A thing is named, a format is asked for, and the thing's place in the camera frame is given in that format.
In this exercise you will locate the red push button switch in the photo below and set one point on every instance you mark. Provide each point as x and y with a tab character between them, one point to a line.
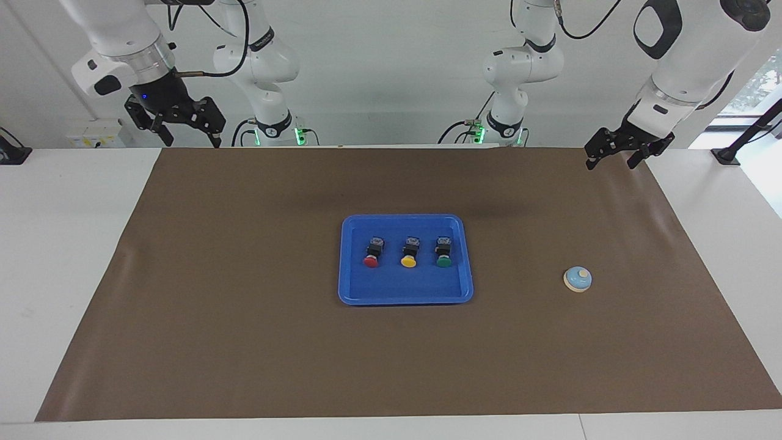
372	253

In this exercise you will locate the white wall socket box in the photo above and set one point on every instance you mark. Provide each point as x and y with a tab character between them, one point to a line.
95	133

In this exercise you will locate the yellow push button switch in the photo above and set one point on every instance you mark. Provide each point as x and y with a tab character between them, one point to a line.
409	253

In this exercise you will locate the black camera stand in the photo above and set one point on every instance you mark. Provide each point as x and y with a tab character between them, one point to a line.
12	156
726	156

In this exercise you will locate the brown table mat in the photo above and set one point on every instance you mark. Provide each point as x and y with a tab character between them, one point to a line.
427	366

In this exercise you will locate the light blue service bell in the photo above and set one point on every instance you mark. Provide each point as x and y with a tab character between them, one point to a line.
577	279

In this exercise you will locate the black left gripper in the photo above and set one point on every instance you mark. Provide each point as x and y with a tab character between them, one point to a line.
635	137

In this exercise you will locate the bright window pane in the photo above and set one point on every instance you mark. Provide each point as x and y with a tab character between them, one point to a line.
763	79

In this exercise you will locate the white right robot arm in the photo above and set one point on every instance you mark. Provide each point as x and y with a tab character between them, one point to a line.
263	61

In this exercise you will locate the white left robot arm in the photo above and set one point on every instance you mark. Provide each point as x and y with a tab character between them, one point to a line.
525	61

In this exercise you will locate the blue plastic tray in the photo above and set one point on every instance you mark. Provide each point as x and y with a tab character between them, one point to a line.
403	287

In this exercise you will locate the green push button switch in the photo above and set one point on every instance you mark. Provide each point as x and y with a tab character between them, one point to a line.
444	253

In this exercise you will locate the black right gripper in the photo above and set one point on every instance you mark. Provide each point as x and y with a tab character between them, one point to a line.
160	91

